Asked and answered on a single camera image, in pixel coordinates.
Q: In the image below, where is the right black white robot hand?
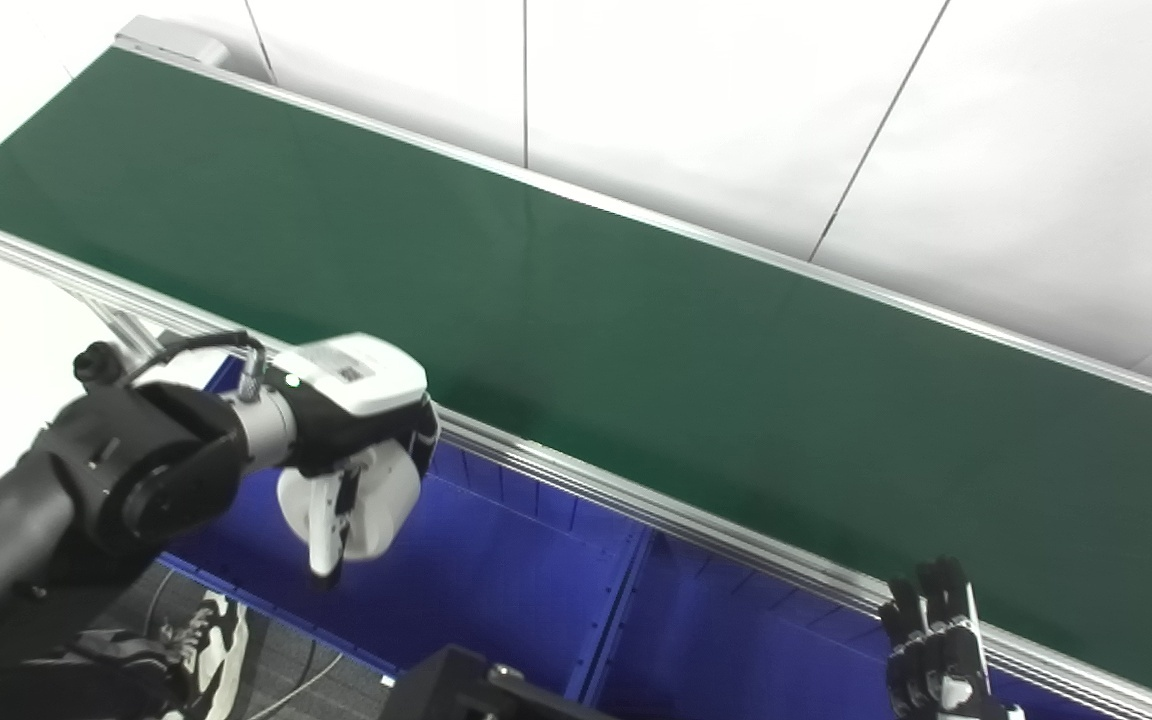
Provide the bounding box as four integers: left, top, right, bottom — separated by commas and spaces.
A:
880, 555, 1026, 720

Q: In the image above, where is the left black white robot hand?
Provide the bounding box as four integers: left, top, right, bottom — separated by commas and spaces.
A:
280, 332, 443, 587

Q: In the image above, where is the white round plastic part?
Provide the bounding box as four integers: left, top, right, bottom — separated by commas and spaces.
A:
276, 440, 425, 563

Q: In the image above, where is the blue plastic bin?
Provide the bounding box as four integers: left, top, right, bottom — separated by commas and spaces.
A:
158, 355, 653, 703
584, 528, 1122, 720

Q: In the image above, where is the green conveyor belt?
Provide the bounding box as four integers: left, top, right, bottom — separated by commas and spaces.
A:
0, 45, 1152, 713
0, 15, 1152, 720

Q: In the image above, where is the black round knob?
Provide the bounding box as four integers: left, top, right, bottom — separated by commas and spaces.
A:
72, 341, 125, 392

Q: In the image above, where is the black white sneaker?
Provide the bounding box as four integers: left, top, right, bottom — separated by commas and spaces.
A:
158, 590, 249, 720

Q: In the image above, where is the black box housing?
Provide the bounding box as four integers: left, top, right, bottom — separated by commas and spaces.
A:
379, 644, 619, 720

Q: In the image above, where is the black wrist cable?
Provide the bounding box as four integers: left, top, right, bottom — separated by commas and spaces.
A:
124, 329, 269, 403

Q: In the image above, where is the thin grey floor cable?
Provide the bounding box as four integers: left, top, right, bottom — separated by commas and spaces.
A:
244, 640, 347, 720

